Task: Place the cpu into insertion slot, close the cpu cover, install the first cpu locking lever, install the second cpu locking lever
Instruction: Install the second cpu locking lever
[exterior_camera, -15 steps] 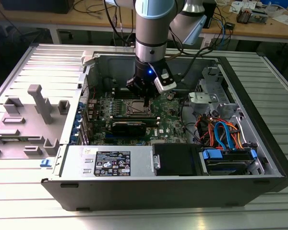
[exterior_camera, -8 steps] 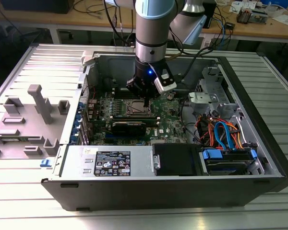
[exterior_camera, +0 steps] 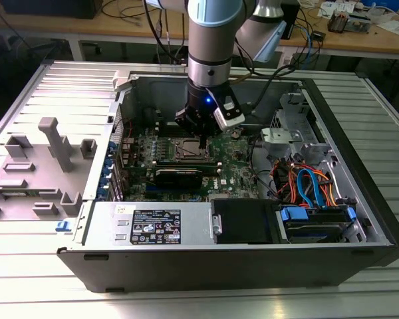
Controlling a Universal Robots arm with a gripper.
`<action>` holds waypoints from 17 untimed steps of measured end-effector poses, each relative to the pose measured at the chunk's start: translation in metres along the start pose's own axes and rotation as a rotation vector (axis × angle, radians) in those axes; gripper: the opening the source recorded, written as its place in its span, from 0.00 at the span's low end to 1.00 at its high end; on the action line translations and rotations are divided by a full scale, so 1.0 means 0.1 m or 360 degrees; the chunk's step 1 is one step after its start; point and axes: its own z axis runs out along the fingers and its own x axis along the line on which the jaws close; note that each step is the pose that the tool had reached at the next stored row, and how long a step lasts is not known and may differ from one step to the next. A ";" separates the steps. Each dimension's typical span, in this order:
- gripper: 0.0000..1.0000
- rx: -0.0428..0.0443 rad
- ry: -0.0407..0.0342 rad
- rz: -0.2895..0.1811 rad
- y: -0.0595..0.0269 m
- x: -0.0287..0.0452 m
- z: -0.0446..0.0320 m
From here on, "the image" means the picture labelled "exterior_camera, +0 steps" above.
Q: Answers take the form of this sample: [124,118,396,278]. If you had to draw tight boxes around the silver topped CPU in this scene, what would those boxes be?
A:
[181,141,202,158]

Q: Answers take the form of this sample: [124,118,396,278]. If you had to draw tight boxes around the metal socket cover frame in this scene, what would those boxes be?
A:
[174,137,215,163]

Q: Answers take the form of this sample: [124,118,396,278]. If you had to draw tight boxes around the black RAM slot bank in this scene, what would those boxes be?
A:
[155,158,219,176]
[156,120,177,134]

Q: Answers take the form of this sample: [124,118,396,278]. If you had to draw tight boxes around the green motherboard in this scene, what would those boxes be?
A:
[118,124,265,203]

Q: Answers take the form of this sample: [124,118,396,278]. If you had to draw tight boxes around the black graphics card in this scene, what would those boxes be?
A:
[152,167,204,191]

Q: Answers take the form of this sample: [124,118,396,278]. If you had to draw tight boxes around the light grey block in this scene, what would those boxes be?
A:
[112,70,134,92]

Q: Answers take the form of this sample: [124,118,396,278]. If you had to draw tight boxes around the silver drive cage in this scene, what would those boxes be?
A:
[271,91,324,147]

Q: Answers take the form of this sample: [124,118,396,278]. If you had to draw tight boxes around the white label sheet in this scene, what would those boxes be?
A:
[278,49,294,70]

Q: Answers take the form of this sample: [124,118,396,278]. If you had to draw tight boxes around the black tower unit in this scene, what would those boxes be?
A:
[281,0,302,41]

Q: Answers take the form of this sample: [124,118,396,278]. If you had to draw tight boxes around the silver power supply with label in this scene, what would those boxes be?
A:
[72,201,216,249]

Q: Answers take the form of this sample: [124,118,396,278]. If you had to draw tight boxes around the black open PC case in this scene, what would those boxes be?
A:
[56,68,399,294]

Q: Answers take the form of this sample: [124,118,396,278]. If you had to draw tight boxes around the hard disk in blue carrier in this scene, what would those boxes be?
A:
[276,204,358,245]

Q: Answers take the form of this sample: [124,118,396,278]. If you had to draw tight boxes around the white printed card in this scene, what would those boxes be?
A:
[318,1,340,18]

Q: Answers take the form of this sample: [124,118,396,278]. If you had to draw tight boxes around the metal heat sink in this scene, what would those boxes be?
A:
[328,9,350,34]

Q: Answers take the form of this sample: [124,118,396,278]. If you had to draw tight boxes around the wooden desk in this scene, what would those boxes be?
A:
[0,0,399,62]

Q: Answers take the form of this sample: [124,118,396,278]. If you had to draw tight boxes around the grey parts rack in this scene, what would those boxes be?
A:
[0,116,99,223]

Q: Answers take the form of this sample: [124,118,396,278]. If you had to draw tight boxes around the large black box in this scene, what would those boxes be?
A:
[0,0,104,20]

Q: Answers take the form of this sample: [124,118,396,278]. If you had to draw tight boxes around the grey metal computer part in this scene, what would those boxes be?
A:
[347,11,374,34]

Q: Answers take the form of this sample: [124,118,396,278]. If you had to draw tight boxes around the white paper sheet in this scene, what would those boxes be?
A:
[376,19,399,37]

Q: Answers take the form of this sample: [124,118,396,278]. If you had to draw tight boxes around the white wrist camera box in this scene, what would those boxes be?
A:
[213,95,246,131]

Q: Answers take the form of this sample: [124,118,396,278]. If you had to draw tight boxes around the thick black cable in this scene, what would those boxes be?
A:
[250,134,280,202]

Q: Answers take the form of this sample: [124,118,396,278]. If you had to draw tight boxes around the black camera cable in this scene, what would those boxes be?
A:
[245,64,296,116]

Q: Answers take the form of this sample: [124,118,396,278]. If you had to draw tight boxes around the silver metal bracket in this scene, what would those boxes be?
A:
[259,127,303,154]

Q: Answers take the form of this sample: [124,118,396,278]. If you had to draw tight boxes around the red orange power wires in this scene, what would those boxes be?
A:
[273,158,302,202]

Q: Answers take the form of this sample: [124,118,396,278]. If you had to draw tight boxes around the blue flat wire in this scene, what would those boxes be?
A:
[297,167,327,210]

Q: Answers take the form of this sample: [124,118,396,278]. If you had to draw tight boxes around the orange flat wire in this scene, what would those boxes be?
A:
[311,168,338,207]

